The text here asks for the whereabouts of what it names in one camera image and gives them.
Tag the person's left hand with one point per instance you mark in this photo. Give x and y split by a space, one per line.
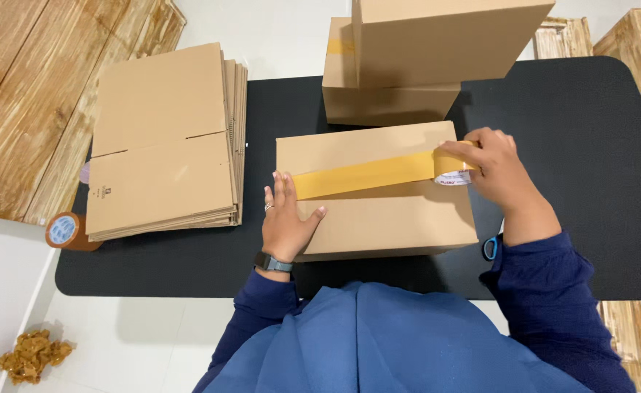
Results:
283 226

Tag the person's right hand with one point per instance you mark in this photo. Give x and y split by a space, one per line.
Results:
498 169

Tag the yellow packing tape roll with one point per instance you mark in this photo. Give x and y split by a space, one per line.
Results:
451 172

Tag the grey smartwatch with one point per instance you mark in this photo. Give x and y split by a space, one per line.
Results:
271 263

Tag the yellow tape strip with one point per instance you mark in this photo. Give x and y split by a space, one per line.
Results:
364 174

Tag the taped brown cardboard box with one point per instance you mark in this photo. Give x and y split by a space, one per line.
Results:
386 106

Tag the large brown cardboard box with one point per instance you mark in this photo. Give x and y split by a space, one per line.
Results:
440 41

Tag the stack of flat cardboard boxes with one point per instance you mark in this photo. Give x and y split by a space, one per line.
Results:
162 142

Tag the person's blue clothing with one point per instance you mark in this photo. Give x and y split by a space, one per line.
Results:
386 344

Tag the brown packing tape roll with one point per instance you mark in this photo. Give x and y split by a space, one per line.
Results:
64 232

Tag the large wooden plank panel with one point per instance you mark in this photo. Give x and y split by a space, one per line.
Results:
36 98

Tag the crumpled brown tape wad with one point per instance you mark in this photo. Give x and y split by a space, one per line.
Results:
31 355

